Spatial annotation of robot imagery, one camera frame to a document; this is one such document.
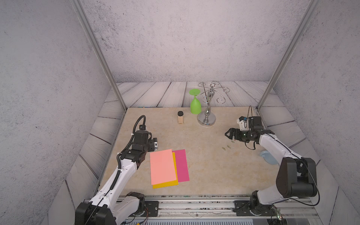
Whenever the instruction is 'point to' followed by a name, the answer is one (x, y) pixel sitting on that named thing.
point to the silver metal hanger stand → (206, 120)
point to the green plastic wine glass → (195, 105)
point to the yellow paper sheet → (169, 183)
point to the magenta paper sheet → (182, 168)
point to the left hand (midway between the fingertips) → (150, 140)
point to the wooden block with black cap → (180, 117)
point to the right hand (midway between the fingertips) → (232, 134)
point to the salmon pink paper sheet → (162, 168)
